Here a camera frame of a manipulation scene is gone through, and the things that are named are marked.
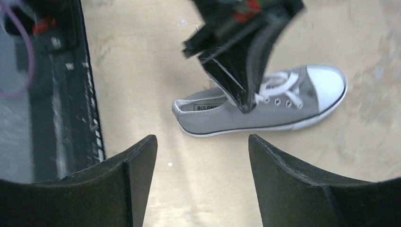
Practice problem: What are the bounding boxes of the white shoelace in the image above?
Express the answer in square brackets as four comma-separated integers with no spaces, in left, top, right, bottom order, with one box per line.
[254,72,304,109]

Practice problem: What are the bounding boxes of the grey canvas sneaker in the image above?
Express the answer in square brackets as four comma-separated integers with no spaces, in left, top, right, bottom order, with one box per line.
[172,64,348,137]

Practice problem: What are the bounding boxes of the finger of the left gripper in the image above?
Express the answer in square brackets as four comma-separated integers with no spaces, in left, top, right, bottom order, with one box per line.
[198,18,282,114]

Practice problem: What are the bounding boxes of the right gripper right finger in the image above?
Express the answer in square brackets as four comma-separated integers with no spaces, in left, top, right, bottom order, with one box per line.
[248,134,401,227]

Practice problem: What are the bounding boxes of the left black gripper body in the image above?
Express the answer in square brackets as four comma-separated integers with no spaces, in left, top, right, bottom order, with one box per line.
[182,0,305,60]

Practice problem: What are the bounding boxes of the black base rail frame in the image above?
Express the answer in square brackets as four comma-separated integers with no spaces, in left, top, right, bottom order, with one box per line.
[0,0,105,184]

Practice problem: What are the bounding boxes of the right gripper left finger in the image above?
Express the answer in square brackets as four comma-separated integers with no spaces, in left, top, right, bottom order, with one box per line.
[0,135,157,227]

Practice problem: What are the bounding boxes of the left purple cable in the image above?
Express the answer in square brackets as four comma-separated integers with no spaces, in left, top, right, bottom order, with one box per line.
[0,0,36,100]

